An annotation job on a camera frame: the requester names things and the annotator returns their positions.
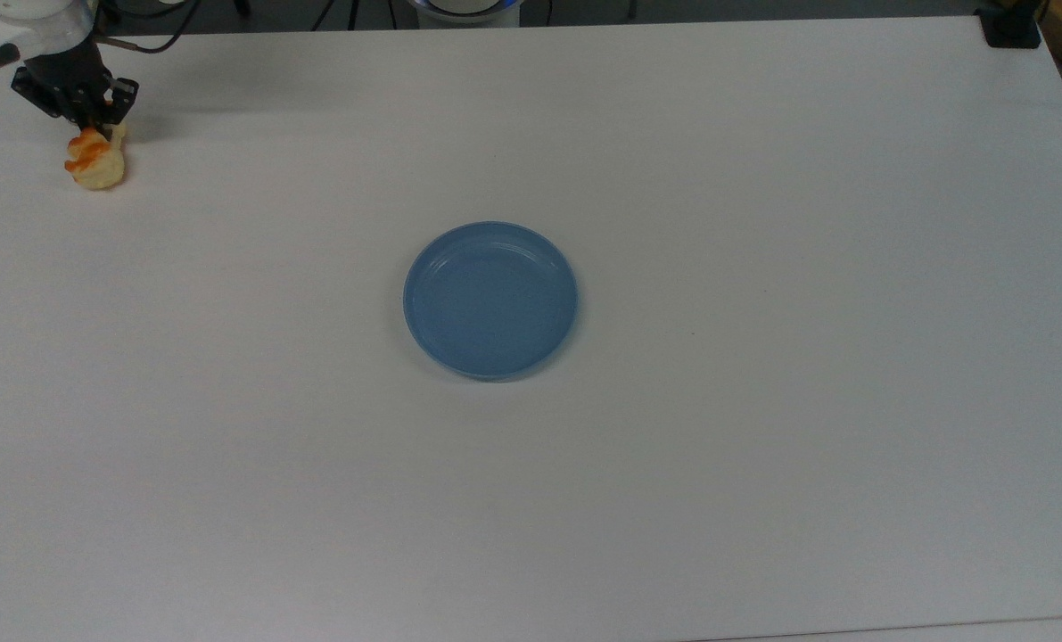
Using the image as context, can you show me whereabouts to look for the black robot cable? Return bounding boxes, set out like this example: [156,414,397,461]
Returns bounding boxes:
[94,0,203,56]

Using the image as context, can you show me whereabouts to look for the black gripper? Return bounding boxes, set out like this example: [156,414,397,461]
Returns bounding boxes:
[10,37,140,140]

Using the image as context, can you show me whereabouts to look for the orange-topped bread loaf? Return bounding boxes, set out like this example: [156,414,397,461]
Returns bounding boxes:
[63,123,128,191]

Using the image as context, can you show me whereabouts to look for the blue round plate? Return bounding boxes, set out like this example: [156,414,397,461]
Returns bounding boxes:
[403,221,579,383]

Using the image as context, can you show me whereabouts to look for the black corner clamp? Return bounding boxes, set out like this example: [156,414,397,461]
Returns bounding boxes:
[976,7,1042,50]

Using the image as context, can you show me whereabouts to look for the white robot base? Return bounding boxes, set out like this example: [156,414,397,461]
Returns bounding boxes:
[404,0,524,29]

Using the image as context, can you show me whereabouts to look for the black tripod legs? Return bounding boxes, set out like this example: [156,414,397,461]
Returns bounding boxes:
[310,0,399,33]

